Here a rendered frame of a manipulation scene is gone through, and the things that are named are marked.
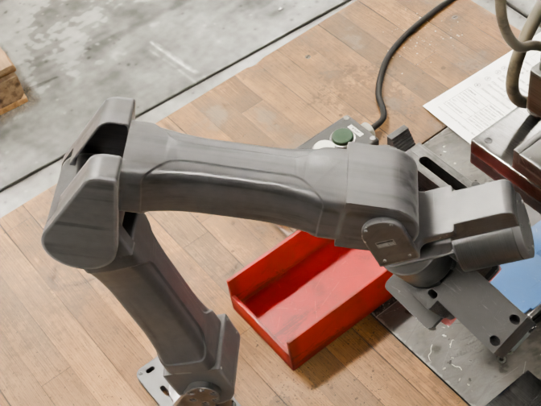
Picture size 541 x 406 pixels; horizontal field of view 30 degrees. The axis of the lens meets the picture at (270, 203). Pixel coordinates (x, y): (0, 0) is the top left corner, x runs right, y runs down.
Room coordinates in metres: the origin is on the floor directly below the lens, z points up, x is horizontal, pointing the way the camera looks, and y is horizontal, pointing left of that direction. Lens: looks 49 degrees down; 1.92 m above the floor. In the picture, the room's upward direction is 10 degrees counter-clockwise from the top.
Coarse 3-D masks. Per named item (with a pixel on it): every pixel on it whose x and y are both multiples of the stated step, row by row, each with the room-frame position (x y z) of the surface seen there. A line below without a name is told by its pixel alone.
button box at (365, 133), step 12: (444, 0) 1.21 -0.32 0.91; (432, 12) 1.19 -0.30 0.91; (420, 24) 1.17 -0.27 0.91; (396, 48) 1.13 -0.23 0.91; (384, 60) 1.10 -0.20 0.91; (384, 72) 1.08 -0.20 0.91; (384, 108) 1.00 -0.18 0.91; (348, 120) 0.97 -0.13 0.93; (384, 120) 0.98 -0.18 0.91; (324, 132) 0.96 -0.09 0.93; (360, 132) 0.95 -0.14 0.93; (372, 132) 0.95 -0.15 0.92; (312, 144) 0.94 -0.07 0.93; (372, 144) 0.92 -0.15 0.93
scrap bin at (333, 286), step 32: (288, 256) 0.76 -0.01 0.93; (320, 256) 0.77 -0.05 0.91; (352, 256) 0.76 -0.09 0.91; (256, 288) 0.73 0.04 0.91; (288, 288) 0.73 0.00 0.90; (320, 288) 0.72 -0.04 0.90; (352, 288) 0.71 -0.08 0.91; (384, 288) 0.69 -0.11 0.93; (256, 320) 0.68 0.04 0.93; (288, 320) 0.69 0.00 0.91; (320, 320) 0.64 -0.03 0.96; (352, 320) 0.66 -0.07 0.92; (288, 352) 0.62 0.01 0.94
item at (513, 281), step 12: (540, 228) 0.69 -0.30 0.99; (540, 240) 0.67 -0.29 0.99; (504, 264) 0.65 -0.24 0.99; (516, 264) 0.65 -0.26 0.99; (528, 264) 0.64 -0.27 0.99; (540, 264) 0.64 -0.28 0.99; (504, 276) 0.63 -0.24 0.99; (516, 276) 0.63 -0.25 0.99; (528, 276) 0.63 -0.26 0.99; (540, 276) 0.62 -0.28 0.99; (504, 288) 0.62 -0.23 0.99; (516, 288) 0.61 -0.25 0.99; (528, 288) 0.61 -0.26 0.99; (540, 288) 0.61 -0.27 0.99; (516, 300) 0.60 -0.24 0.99; (528, 300) 0.60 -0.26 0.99
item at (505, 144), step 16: (512, 112) 0.73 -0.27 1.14; (496, 128) 0.72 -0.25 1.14; (512, 128) 0.71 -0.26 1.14; (528, 128) 0.71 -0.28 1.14; (480, 144) 0.70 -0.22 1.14; (496, 144) 0.69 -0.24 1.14; (512, 144) 0.69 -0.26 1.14; (528, 144) 0.65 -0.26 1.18; (480, 160) 0.69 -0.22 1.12; (496, 160) 0.68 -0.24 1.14; (512, 160) 0.67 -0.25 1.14; (528, 160) 0.63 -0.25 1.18; (496, 176) 0.67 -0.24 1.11; (512, 176) 0.66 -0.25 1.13; (528, 176) 0.63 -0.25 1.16; (528, 192) 0.64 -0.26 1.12
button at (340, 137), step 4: (340, 128) 0.95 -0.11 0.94; (344, 128) 0.95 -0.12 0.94; (336, 132) 0.95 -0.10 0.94; (340, 132) 0.95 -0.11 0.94; (344, 132) 0.95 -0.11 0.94; (348, 132) 0.94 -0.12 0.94; (352, 132) 0.94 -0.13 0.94; (332, 136) 0.94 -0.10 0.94; (336, 136) 0.94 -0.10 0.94; (340, 136) 0.94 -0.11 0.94; (344, 136) 0.94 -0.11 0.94; (348, 136) 0.94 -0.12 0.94; (352, 136) 0.94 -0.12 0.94; (332, 140) 0.94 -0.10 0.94; (336, 140) 0.93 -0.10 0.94; (340, 140) 0.93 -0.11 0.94; (344, 140) 0.93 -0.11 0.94; (348, 140) 0.93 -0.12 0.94; (352, 140) 0.93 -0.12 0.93; (336, 144) 0.93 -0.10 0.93; (340, 144) 0.93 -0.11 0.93; (344, 144) 0.93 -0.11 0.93
